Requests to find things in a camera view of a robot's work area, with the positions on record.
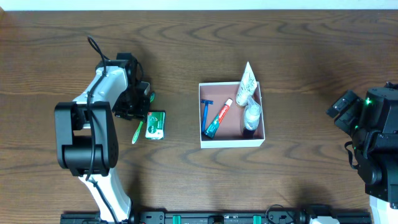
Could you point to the green Dettol soap bar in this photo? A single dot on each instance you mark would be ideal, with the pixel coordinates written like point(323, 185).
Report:
point(155, 125)

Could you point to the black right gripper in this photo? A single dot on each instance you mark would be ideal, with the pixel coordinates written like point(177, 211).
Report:
point(342, 104)

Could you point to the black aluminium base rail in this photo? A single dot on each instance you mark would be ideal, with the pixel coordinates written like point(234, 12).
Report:
point(273, 215)

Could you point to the green white Colgate toothbrush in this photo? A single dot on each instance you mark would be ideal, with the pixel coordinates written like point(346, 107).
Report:
point(137, 132)

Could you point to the blue Dettol foam bottle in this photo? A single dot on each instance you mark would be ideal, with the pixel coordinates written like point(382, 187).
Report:
point(251, 118)

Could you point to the Colgate toothpaste tube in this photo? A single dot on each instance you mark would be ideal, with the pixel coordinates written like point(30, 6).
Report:
point(214, 125)

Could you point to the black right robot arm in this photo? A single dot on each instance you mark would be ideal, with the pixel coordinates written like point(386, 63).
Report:
point(371, 123)

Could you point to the white cardboard box pink interior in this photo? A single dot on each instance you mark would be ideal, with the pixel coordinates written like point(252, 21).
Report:
point(229, 134)

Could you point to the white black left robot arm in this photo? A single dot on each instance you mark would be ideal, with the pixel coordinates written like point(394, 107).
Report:
point(86, 139)

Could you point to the blue disposable razor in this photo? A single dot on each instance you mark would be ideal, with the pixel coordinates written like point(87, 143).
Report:
point(205, 113)

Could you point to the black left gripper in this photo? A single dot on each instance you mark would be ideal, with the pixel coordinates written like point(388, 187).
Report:
point(130, 109)

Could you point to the white lotion tube gold cap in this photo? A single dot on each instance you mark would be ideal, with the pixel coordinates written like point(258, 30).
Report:
point(247, 86)

